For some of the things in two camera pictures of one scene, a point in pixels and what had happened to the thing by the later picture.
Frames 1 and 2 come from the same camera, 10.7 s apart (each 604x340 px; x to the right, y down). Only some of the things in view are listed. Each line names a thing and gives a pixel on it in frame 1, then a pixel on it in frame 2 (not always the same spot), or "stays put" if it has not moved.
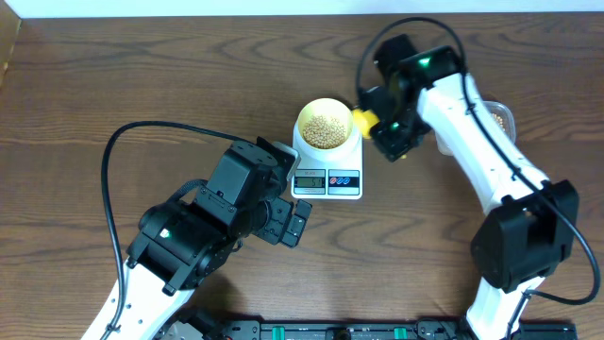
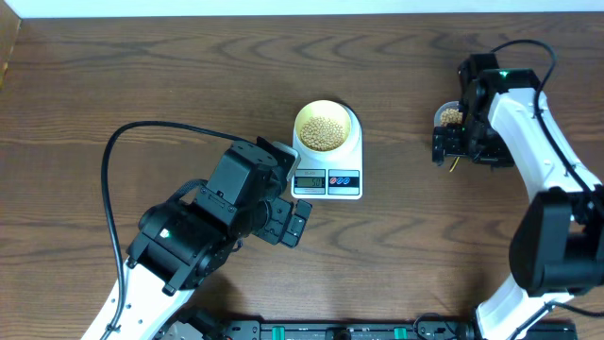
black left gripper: (277, 227) stays put
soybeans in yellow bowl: (324, 133) stays put
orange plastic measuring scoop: (366, 120) to (454, 164)
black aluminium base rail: (349, 330) stays put
